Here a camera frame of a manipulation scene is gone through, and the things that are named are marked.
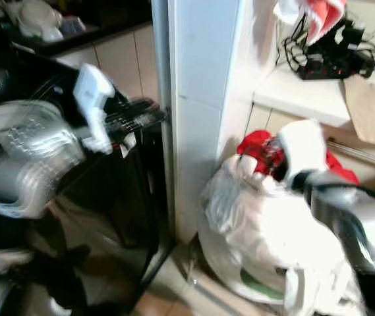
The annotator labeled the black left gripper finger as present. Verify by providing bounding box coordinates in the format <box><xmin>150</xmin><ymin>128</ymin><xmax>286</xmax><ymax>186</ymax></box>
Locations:
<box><xmin>127</xmin><ymin>97</ymin><xmax>160</xmax><ymax>114</ymax></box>
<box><xmin>128</xmin><ymin>109</ymin><xmax>169</xmax><ymax>135</ymax></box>

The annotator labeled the red cloth garment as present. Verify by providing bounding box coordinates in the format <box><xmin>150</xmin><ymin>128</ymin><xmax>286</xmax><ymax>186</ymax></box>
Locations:
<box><xmin>236</xmin><ymin>129</ymin><xmax>361</xmax><ymax>186</ymax></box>

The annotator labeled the white plastic laundry bag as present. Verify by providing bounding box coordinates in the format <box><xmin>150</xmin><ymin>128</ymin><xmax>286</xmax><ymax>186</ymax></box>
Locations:
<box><xmin>196</xmin><ymin>155</ymin><xmax>367</xmax><ymax>316</ymax></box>

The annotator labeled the white cabinet side panel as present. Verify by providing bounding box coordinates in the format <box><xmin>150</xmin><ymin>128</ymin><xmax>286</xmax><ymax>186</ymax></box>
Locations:
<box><xmin>150</xmin><ymin>0</ymin><xmax>266</xmax><ymax>246</ymax></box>

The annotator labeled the white shelf board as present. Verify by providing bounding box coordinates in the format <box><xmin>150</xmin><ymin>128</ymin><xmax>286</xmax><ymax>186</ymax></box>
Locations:
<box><xmin>252</xmin><ymin>65</ymin><xmax>357</xmax><ymax>130</ymax></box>

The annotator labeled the black power strip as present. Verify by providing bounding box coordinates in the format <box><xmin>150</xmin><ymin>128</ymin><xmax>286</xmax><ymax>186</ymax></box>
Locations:
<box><xmin>281</xmin><ymin>18</ymin><xmax>375</xmax><ymax>81</ymax></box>

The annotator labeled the white rounded appliance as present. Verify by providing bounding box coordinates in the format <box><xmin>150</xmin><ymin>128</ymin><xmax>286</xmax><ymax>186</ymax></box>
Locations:
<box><xmin>5</xmin><ymin>0</ymin><xmax>67</xmax><ymax>44</ymax></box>

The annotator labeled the red and white cloth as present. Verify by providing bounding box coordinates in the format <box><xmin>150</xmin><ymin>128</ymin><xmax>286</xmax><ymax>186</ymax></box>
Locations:
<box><xmin>274</xmin><ymin>0</ymin><xmax>347</xmax><ymax>46</ymax></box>

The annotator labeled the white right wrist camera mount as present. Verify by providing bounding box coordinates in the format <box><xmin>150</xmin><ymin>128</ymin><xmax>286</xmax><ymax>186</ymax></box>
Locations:
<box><xmin>275</xmin><ymin>118</ymin><xmax>329</xmax><ymax>193</ymax></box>

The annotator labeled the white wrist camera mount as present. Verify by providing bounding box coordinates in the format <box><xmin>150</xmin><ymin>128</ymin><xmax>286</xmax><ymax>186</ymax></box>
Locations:
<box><xmin>72</xmin><ymin>63</ymin><xmax>117</xmax><ymax>154</ymax></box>
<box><xmin>275</xmin><ymin>118</ymin><xmax>329</xmax><ymax>193</ymax></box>

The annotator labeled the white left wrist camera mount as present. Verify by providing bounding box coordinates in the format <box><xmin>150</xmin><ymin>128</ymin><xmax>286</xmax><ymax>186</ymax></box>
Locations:
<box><xmin>72</xmin><ymin>63</ymin><xmax>117</xmax><ymax>154</ymax></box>

